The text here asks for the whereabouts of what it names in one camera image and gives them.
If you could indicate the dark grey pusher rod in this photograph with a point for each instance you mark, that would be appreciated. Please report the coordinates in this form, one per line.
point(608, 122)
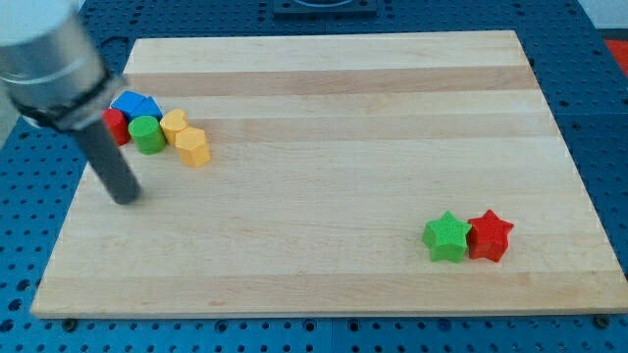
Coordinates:
point(107, 161)

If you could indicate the yellow hexagon block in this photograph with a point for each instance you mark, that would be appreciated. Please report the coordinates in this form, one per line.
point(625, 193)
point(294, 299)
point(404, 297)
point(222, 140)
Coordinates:
point(193, 146)

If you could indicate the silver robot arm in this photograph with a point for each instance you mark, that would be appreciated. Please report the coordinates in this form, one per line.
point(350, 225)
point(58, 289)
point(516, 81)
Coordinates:
point(55, 77)

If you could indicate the green star block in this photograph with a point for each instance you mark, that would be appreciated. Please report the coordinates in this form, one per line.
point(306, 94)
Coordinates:
point(446, 238)

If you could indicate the red star block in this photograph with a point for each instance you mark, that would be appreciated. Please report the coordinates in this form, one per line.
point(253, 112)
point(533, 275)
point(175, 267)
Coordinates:
point(488, 237)

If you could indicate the red cylinder block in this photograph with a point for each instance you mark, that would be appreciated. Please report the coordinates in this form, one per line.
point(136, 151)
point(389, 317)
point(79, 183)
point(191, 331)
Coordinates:
point(117, 124)

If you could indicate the green cylinder block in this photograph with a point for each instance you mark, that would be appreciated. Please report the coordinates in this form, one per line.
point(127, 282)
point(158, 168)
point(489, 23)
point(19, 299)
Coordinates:
point(147, 135)

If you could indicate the blue cube block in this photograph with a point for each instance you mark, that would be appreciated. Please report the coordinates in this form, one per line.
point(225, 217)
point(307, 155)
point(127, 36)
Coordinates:
point(127, 102)

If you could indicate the blue triangle block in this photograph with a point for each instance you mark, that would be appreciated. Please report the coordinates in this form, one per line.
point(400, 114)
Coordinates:
point(148, 107)

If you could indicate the yellow heart block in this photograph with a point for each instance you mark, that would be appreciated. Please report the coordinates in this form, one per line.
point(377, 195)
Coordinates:
point(172, 123)

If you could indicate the light wooden board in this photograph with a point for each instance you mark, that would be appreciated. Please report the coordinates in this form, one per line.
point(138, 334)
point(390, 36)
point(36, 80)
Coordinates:
point(330, 153)

